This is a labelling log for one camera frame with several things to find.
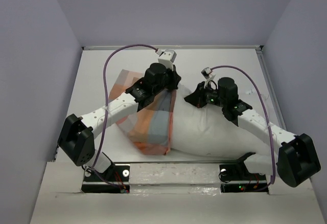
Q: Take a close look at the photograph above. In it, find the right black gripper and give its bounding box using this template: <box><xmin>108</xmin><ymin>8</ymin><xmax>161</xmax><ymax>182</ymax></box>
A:
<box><xmin>183</xmin><ymin>81</ymin><xmax>226</xmax><ymax>108</ymax></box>

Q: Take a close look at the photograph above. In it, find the white pillow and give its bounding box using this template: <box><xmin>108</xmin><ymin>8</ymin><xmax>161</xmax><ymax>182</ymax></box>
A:
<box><xmin>171</xmin><ymin>84</ymin><xmax>270</xmax><ymax>160</ymax></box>

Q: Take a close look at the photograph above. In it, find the orange blue checked pillowcase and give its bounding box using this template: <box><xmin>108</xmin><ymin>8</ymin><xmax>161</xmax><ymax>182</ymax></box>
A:
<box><xmin>108</xmin><ymin>68</ymin><xmax>177</xmax><ymax>156</ymax></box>

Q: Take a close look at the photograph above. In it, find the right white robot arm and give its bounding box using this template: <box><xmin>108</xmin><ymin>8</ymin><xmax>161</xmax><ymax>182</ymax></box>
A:
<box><xmin>185</xmin><ymin>77</ymin><xmax>321</xmax><ymax>188</ymax></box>

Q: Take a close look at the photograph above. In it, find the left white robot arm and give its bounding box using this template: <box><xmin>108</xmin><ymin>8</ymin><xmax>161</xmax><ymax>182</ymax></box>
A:
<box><xmin>58</xmin><ymin>63</ymin><xmax>181</xmax><ymax>181</ymax></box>

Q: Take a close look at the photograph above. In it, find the white pillow label tag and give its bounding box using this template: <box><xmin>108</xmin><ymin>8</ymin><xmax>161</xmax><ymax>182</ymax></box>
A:
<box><xmin>245</xmin><ymin>88</ymin><xmax>257</xmax><ymax>95</ymax></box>

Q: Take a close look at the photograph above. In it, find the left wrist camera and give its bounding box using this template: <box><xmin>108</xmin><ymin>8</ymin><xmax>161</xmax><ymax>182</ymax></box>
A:
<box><xmin>158</xmin><ymin>50</ymin><xmax>177</xmax><ymax>71</ymax></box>

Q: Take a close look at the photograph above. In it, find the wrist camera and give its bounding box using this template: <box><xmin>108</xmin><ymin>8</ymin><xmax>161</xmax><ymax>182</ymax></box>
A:
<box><xmin>201</xmin><ymin>67</ymin><xmax>215</xmax><ymax>87</ymax></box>
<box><xmin>158</xmin><ymin>50</ymin><xmax>177</xmax><ymax>71</ymax></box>

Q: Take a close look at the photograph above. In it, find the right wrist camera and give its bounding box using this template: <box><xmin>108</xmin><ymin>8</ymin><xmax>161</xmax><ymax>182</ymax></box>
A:
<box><xmin>201</xmin><ymin>67</ymin><xmax>215</xmax><ymax>87</ymax></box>

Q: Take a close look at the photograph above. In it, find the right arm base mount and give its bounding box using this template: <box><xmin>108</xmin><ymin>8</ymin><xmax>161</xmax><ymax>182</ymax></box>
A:
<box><xmin>218</xmin><ymin>152</ymin><xmax>269</xmax><ymax>193</ymax></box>

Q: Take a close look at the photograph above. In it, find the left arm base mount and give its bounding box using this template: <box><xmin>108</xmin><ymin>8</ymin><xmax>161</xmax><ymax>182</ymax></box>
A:
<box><xmin>81</xmin><ymin>163</ymin><xmax>130</xmax><ymax>194</ymax></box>

